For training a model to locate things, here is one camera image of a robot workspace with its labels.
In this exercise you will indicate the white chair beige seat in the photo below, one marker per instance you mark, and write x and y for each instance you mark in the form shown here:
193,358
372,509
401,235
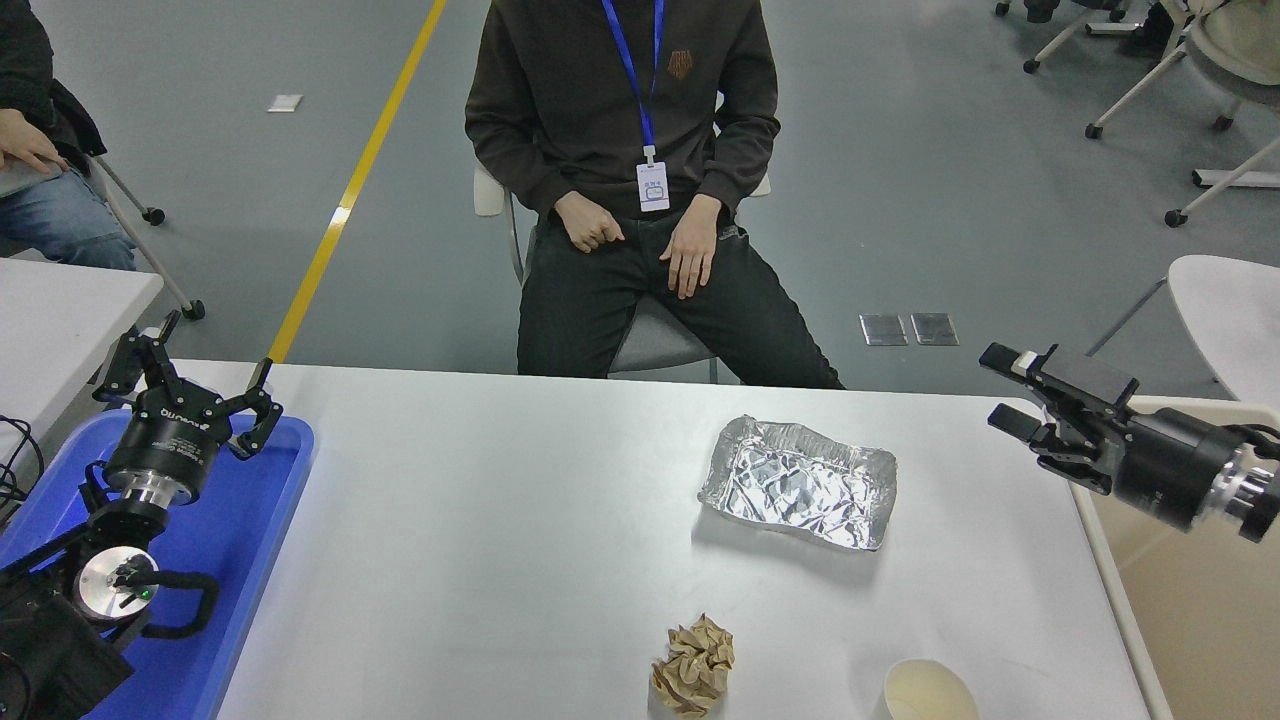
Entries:
1240,40

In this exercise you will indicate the white chair legs with wheel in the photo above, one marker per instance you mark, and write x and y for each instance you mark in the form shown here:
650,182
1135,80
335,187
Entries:
1240,178

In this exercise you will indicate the grey wheeled chair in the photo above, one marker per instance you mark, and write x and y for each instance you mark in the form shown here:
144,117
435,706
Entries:
193,310

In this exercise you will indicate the white side table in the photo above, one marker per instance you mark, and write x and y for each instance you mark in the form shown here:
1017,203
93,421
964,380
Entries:
60,320

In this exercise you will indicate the white chair base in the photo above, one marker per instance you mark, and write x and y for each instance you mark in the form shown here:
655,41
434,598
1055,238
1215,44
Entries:
1031,66

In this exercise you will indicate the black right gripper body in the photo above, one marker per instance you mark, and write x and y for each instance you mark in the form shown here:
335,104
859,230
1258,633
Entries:
1170,465

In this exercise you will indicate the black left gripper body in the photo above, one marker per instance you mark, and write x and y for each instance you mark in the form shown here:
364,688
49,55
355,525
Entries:
165,440

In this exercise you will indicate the white grey office chair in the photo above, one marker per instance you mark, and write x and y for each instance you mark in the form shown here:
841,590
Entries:
650,345

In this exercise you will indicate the white paper cup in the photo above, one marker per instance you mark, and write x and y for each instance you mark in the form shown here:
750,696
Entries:
925,695

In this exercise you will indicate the white paper scrap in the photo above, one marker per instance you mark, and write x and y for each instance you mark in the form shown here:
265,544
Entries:
285,102

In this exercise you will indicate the person's right hand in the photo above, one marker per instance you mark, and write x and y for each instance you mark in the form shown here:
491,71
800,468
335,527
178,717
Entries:
588,222

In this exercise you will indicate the person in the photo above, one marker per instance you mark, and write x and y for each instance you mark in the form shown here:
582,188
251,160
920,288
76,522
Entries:
60,225
580,110

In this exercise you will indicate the crumpled tan paper ball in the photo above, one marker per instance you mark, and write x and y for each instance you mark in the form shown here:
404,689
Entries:
695,665

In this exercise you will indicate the white round-seat chair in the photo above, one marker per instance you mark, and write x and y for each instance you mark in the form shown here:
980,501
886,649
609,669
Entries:
1230,320

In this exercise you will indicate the white badge card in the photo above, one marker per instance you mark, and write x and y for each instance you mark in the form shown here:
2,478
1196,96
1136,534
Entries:
653,188

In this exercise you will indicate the person's left hand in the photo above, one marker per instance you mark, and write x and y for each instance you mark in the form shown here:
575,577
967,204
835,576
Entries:
28,140
692,245

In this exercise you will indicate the blue plastic tray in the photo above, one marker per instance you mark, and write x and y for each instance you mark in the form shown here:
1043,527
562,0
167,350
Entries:
240,520

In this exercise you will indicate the large pale plastic bin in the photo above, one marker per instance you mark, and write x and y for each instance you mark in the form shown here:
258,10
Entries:
1200,620

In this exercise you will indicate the silver floor socket plate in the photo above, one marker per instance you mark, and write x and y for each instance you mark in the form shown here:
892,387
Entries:
884,329
934,329

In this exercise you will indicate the silver foil tray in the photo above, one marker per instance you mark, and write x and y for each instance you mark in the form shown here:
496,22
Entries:
800,485

